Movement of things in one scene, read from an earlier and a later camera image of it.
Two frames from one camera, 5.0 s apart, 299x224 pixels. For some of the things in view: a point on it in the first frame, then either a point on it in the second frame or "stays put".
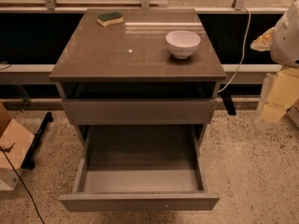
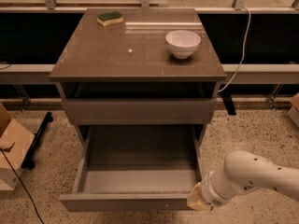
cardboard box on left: (16, 141) stays put
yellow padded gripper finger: (263, 43) to (195, 202)
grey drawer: (142, 168) stays put
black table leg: (228, 101) stays put
